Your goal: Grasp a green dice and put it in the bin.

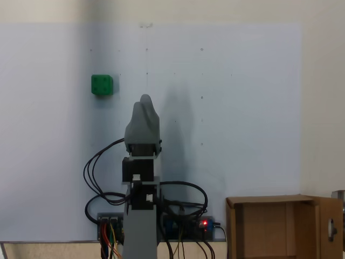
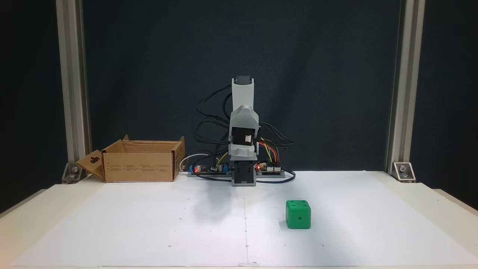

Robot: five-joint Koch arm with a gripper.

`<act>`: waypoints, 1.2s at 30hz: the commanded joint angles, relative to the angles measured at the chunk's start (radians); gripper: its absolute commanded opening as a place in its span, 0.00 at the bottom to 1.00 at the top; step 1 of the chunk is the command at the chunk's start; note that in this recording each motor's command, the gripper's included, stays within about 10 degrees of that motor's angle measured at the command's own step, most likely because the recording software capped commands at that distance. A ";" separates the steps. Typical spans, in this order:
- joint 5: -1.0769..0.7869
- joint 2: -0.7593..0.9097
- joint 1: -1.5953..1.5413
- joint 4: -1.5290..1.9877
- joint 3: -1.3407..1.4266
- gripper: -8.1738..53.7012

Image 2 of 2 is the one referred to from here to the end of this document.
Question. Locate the green dice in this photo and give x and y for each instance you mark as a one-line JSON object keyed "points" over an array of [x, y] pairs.
{"points": [[298, 216]]}

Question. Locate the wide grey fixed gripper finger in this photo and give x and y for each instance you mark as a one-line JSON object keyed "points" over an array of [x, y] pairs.
{"points": [[242, 150]]}

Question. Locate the aluminium frame post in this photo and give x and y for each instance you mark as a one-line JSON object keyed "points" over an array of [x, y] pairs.
{"points": [[405, 93], [71, 74]]}

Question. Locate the metal corner bracket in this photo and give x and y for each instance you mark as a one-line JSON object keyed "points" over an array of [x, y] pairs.
{"points": [[404, 171], [73, 172]]}

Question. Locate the circuit board with white connectors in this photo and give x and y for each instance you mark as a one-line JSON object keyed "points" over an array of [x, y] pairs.
{"points": [[270, 171]]}

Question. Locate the brown cardboard box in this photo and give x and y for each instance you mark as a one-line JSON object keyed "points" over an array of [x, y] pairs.
{"points": [[138, 166]]}

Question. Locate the circuit board with blue parts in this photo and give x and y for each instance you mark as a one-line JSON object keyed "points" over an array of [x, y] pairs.
{"points": [[209, 171]]}

